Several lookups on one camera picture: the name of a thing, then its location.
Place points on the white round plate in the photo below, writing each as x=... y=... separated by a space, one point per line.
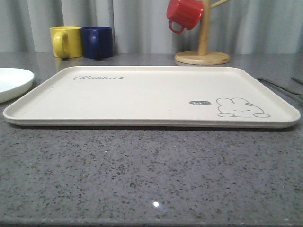
x=14 y=82

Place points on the beige rabbit serving tray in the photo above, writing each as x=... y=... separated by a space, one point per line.
x=152 y=96

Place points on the wooden mug tree stand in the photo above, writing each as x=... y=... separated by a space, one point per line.
x=203 y=56

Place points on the grey pleated curtain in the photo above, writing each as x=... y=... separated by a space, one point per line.
x=141 y=26

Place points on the dark blue mug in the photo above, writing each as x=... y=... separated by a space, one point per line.
x=97 y=42

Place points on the red ribbed mug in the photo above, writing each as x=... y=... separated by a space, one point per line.
x=184 y=14

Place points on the yellow mug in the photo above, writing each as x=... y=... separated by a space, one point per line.
x=66 y=41

